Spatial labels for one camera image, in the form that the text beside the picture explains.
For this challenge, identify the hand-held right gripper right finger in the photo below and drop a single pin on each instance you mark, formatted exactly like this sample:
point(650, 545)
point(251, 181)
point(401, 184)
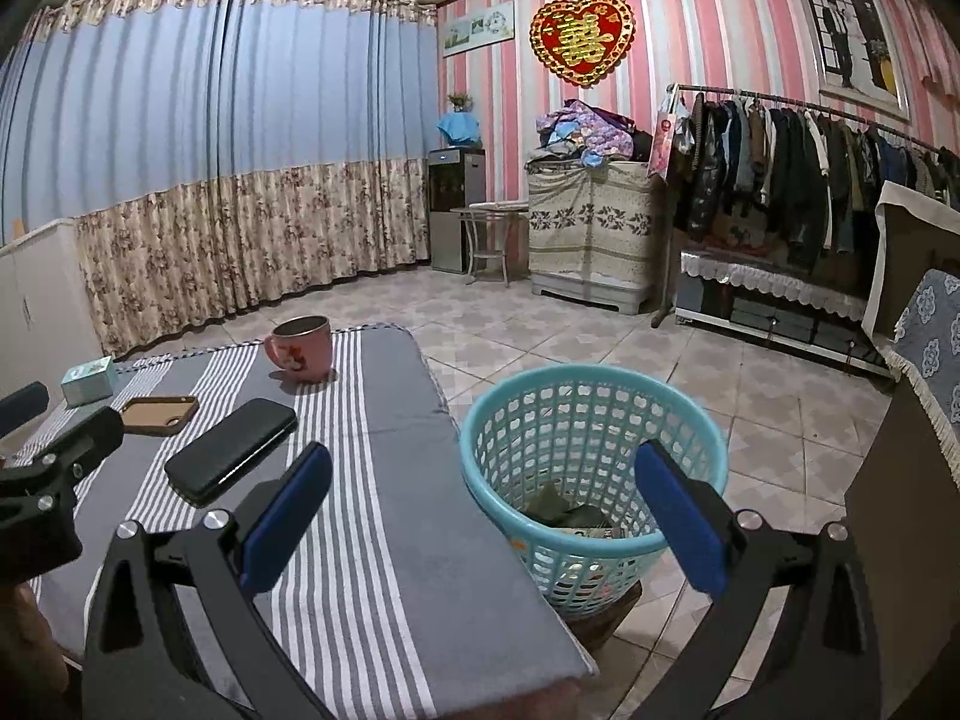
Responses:
point(682, 517)

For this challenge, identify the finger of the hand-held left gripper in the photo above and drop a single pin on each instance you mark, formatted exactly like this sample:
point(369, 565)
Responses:
point(82, 442)
point(26, 409)

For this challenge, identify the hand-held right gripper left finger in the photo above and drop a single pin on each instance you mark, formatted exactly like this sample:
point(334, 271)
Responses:
point(289, 517)

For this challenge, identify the teal plastic basket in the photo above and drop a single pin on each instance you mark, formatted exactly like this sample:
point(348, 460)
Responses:
point(600, 577)

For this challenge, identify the person's left hand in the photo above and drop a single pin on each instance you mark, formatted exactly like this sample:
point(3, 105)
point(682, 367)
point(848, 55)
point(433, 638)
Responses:
point(26, 637)

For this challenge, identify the teal tissue box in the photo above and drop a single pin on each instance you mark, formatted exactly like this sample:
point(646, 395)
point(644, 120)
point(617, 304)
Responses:
point(86, 382)

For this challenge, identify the brown phone case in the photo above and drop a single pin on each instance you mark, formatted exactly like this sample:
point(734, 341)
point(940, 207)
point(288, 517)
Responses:
point(154, 415)

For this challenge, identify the black phone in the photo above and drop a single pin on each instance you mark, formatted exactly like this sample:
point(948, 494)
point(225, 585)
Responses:
point(225, 450)

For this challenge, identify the white low cabinet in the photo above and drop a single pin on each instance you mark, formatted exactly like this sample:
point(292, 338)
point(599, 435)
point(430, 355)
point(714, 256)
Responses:
point(37, 292)

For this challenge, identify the brown stool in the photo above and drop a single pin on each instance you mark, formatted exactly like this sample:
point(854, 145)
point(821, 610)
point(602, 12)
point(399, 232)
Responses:
point(600, 626)

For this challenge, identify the pink mug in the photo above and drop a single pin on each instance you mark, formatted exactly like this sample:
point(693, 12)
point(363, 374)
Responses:
point(307, 352)

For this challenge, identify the dark wooden sofa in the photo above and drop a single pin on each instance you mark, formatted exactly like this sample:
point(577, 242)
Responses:
point(900, 540)

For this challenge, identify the low bench with lace cloth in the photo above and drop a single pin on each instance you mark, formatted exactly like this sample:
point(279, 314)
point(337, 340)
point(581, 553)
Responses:
point(750, 270)

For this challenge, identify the blue floral fringed cloth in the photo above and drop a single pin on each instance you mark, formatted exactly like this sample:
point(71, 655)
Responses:
point(934, 360)

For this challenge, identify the cloth-covered cabinet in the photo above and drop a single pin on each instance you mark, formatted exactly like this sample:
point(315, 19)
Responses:
point(585, 225)

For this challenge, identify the grey water dispenser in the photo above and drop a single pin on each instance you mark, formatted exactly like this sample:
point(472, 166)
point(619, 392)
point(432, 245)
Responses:
point(450, 202)

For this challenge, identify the small wooden stool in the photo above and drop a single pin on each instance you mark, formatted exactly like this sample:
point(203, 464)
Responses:
point(487, 208)

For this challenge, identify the row of hanging clothes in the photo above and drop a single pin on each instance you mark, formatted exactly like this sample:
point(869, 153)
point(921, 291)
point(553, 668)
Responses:
point(795, 165)

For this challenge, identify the pink hanging bag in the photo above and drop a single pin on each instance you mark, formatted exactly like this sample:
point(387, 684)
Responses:
point(664, 142)

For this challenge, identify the blue and floral curtain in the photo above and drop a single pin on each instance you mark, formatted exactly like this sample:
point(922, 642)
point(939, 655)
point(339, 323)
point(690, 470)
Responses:
point(225, 90)

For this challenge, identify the pile of colourful clothes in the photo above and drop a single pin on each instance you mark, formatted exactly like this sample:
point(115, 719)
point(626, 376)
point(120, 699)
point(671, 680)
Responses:
point(592, 131)

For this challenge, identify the blue covered water bottle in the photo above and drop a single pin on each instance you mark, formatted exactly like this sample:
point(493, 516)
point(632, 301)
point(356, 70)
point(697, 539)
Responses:
point(459, 131)

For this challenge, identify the metal clothes rack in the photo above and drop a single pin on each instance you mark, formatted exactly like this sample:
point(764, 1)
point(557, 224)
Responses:
point(787, 99)

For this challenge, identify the small potted plant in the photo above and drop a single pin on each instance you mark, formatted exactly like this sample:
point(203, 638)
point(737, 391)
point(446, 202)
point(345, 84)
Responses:
point(460, 101)

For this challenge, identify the red heart wall decoration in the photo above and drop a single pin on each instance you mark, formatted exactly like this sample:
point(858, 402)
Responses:
point(581, 37)

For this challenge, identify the framed wall picture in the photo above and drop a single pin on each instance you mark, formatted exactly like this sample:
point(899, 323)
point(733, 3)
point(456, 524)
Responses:
point(847, 30)

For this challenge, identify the landscape wall poster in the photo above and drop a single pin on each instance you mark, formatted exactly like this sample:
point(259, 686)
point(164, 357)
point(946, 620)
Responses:
point(480, 28)

